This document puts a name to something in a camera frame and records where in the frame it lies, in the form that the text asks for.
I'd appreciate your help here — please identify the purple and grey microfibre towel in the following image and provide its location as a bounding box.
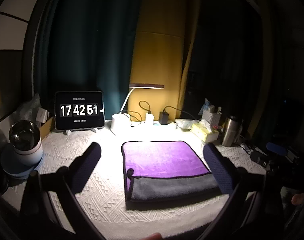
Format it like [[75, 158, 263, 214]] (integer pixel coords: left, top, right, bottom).
[[121, 141, 221, 203]]

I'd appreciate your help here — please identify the person's right hand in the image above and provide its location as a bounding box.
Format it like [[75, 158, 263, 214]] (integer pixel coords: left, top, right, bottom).
[[291, 193, 304, 206]]

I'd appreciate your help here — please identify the steel thermos tumbler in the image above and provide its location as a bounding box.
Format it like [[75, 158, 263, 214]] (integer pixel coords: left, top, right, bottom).
[[221, 116, 240, 147]]

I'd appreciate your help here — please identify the white tablet stand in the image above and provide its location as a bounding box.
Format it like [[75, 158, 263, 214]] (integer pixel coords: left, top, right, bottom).
[[64, 127, 98, 135]]

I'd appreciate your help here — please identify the white textured table cloth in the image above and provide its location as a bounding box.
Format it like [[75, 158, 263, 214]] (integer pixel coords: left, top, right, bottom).
[[1, 121, 268, 240]]

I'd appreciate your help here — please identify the yellow tissue box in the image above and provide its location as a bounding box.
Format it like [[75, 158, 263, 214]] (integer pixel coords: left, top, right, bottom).
[[191, 119, 219, 143]]

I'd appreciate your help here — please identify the white perforated storage basket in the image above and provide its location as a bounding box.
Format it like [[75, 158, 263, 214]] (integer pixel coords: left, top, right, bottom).
[[201, 109, 221, 126]]

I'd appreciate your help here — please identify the brown cardboard box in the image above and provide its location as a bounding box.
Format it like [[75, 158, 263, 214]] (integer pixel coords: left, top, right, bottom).
[[40, 117, 55, 140]]

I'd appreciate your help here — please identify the pack of wet wipes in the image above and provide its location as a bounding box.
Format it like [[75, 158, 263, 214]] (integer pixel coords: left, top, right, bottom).
[[175, 119, 199, 130]]

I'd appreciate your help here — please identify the black tablet showing clock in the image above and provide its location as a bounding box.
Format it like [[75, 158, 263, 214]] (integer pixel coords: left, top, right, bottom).
[[54, 90, 105, 131]]

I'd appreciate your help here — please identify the white blue round gadget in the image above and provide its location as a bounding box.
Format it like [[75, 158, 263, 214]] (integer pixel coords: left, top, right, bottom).
[[2, 120, 44, 180]]

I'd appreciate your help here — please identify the white LED desk lamp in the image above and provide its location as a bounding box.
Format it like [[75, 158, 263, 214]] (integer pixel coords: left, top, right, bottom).
[[110, 83, 165, 136]]

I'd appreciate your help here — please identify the small white box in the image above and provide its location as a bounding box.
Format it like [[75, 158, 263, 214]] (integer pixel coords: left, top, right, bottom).
[[36, 107, 49, 124]]

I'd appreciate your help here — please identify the white power strip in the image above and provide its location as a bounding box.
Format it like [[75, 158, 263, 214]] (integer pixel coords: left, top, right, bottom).
[[130, 121, 177, 129]]

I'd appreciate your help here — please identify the black power adapter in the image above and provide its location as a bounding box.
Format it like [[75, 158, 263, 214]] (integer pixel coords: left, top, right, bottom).
[[159, 111, 169, 125]]

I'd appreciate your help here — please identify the white USB charger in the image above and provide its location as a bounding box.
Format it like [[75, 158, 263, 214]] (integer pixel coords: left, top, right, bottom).
[[145, 113, 154, 125]]

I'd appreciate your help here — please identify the dark teal curtain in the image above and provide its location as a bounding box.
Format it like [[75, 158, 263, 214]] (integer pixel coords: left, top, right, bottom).
[[34, 0, 142, 119]]

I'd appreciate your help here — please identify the mustard yellow curtain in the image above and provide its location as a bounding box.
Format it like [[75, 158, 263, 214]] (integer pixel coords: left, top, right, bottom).
[[128, 0, 199, 120]]

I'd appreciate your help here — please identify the black adapter cable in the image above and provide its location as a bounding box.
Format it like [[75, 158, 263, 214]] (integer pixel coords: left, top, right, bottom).
[[163, 105, 198, 120]]

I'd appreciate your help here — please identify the black white-charger cable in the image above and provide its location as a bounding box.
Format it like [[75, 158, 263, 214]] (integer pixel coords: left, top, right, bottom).
[[138, 100, 152, 114]]

